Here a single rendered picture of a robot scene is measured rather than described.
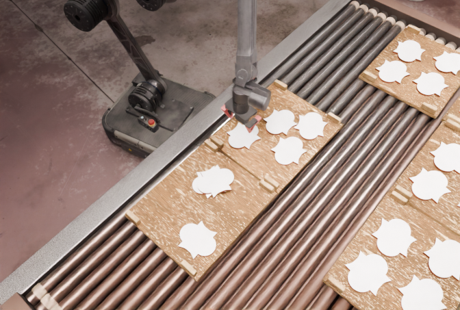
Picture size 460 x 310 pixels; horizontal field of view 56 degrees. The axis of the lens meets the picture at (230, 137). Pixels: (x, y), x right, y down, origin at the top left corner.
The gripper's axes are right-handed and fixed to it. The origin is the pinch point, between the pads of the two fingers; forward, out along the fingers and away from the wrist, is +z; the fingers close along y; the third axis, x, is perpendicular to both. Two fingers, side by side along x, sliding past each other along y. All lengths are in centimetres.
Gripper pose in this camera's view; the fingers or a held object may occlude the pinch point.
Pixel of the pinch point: (240, 123)
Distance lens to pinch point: 162.4
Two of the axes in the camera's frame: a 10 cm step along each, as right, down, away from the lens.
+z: 0.1, 5.8, 8.1
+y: -7.3, -5.5, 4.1
